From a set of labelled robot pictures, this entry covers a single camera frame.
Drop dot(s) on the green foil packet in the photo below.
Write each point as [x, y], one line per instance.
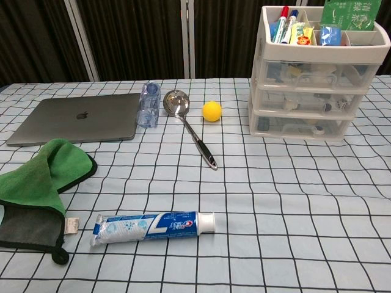
[345, 18]

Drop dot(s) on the blue white toothpaste tube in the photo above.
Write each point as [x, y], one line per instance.
[159, 227]

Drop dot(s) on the green grey microfibre cloth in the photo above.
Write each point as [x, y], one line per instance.
[30, 183]

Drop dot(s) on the black folding screen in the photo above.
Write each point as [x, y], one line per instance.
[137, 36]

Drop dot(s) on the yellow ball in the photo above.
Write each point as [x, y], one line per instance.
[211, 111]

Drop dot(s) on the small white round case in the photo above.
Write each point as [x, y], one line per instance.
[319, 130]

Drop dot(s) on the clear drawer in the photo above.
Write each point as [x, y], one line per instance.
[290, 129]
[308, 77]
[305, 105]

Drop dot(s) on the dark object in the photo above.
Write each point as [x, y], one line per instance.
[264, 123]

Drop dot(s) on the clear top drawer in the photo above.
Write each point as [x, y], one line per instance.
[308, 77]

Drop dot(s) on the clear plastic water bottle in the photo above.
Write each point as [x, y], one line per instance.
[148, 107]

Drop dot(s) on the yellow snack packet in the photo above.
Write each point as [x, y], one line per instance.
[301, 35]

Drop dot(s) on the clear bottom drawer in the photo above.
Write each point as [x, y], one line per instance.
[290, 129]

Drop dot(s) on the clear middle drawer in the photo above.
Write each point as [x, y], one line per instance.
[305, 105]

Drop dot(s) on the blue checked tablecloth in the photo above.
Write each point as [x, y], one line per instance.
[275, 213]

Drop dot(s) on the blue eraser block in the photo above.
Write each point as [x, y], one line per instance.
[273, 30]

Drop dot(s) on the clear plastic drawer unit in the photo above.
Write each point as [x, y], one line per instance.
[305, 51]

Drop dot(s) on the grey closed laptop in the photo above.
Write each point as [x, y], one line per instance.
[76, 120]

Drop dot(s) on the blue plastic packet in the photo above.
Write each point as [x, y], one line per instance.
[330, 35]

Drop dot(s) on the blue cap whiteboard marker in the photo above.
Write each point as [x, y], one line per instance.
[292, 16]

